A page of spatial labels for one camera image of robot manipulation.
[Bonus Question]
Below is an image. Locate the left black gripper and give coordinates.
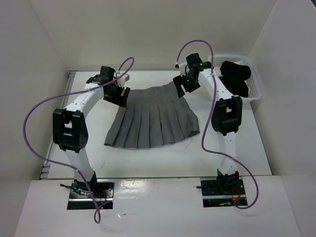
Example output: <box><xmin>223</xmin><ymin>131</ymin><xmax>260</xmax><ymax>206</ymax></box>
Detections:
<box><xmin>103</xmin><ymin>81</ymin><xmax>130</xmax><ymax>108</ymax></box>

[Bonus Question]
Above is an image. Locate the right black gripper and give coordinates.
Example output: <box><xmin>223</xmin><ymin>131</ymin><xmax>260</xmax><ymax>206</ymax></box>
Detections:
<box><xmin>173</xmin><ymin>71</ymin><xmax>201</xmax><ymax>98</ymax></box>

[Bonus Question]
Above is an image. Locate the grey pleated skirt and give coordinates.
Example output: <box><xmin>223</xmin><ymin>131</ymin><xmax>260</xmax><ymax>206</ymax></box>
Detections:
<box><xmin>104</xmin><ymin>82</ymin><xmax>200</xmax><ymax>149</ymax></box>

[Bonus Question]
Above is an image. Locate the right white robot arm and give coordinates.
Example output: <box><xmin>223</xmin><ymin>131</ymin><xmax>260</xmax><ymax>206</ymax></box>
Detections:
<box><xmin>173</xmin><ymin>53</ymin><xmax>242</xmax><ymax>195</ymax></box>

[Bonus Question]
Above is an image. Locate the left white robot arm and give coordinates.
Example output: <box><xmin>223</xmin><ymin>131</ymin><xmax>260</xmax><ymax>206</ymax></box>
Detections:
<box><xmin>53</xmin><ymin>66</ymin><xmax>130</xmax><ymax>198</ymax></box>

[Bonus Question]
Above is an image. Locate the white garment in basket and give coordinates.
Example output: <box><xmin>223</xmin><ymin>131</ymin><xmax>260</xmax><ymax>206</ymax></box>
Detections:
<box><xmin>212</xmin><ymin>60</ymin><xmax>252</xmax><ymax>99</ymax></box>

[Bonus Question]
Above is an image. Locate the black skirt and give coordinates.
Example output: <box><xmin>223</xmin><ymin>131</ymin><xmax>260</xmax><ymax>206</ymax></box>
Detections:
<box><xmin>218</xmin><ymin>61</ymin><xmax>252</xmax><ymax>98</ymax></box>

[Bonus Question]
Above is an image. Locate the white plastic basket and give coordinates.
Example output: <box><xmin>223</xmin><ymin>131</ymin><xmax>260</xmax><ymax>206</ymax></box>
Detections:
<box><xmin>208</xmin><ymin>54</ymin><xmax>261</xmax><ymax>103</ymax></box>

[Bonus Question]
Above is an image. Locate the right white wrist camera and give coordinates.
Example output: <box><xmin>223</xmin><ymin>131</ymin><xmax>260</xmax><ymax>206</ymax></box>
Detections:
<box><xmin>175</xmin><ymin>62</ymin><xmax>190</xmax><ymax>76</ymax></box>

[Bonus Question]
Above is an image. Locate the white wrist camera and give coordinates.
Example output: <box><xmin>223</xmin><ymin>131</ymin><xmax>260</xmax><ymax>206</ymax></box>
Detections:
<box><xmin>115</xmin><ymin>73</ymin><xmax>130</xmax><ymax>88</ymax></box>
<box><xmin>175</xmin><ymin>62</ymin><xmax>190</xmax><ymax>76</ymax></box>

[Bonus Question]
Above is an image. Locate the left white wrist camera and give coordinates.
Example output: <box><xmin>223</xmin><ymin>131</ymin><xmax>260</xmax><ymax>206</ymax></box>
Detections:
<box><xmin>115</xmin><ymin>73</ymin><xmax>130</xmax><ymax>88</ymax></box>

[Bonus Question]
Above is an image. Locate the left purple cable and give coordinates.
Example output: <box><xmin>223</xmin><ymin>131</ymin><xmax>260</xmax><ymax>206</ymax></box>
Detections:
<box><xmin>22</xmin><ymin>57</ymin><xmax>135</xmax><ymax>224</ymax></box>

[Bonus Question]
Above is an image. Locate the purple cable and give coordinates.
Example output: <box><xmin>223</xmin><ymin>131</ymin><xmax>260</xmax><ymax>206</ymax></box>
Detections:
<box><xmin>175</xmin><ymin>39</ymin><xmax>260</xmax><ymax>210</ymax></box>
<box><xmin>22</xmin><ymin>57</ymin><xmax>135</xmax><ymax>224</ymax></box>

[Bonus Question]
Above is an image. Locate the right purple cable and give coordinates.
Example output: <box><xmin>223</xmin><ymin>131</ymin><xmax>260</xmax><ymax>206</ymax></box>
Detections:
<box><xmin>175</xmin><ymin>39</ymin><xmax>260</xmax><ymax>210</ymax></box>

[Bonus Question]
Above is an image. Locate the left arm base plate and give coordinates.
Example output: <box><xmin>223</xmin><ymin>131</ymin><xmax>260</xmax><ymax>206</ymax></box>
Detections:
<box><xmin>66</xmin><ymin>181</ymin><xmax>114</xmax><ymax>210</ymax></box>

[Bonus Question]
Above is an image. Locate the aluminium table edge rail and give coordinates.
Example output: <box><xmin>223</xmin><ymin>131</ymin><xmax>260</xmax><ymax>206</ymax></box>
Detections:
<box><xmin>39</xmin><ymin>70</ymin><xmax>77</xmax><ymax>180</ymax></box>

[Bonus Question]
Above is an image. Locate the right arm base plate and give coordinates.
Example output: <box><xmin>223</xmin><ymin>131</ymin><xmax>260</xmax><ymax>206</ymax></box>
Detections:
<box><xmin>197</xmin><ymin>177</ymin><xmax>248</xmax><ymax>207</ymax></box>

